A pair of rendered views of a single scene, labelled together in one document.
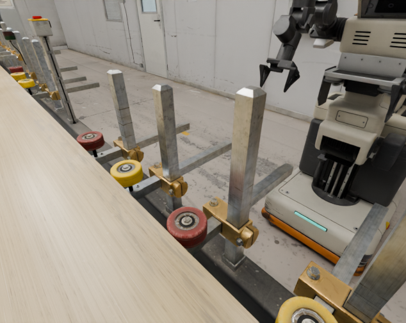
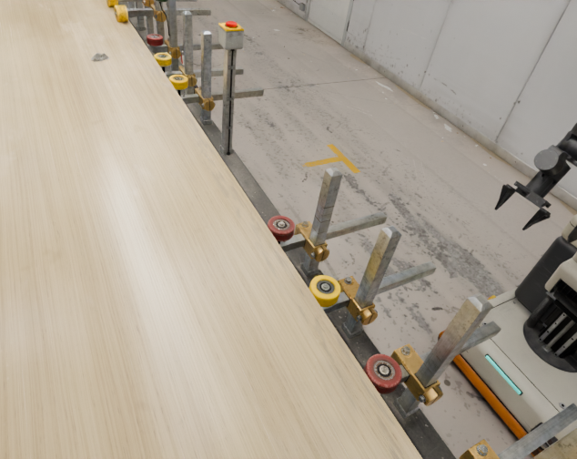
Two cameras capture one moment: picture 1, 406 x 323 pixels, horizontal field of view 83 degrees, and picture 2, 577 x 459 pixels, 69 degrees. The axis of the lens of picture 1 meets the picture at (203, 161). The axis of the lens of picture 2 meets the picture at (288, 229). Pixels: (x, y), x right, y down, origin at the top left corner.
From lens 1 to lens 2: 0.56 m
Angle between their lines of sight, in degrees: 11
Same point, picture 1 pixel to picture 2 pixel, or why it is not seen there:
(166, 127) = (381, 264)
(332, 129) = (575, 277)
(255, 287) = (420, 440)
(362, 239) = (540, 435)
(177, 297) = (373, 433)
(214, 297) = (400, 443)
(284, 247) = (455, 392)
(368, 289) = not seen: outside the picture
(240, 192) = (440, 362)
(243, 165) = (451, 346)
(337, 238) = (532, 408)
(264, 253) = not seen: hidden behind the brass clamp
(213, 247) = not seen: hidden behind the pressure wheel
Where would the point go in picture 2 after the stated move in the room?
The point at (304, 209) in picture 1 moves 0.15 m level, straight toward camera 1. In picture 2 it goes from (501, 356) to (484, 377)
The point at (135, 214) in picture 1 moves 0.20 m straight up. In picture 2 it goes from (338, 347) to (359, 291)
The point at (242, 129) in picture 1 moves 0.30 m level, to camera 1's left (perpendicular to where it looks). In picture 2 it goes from (461, 323) to (312, 280)
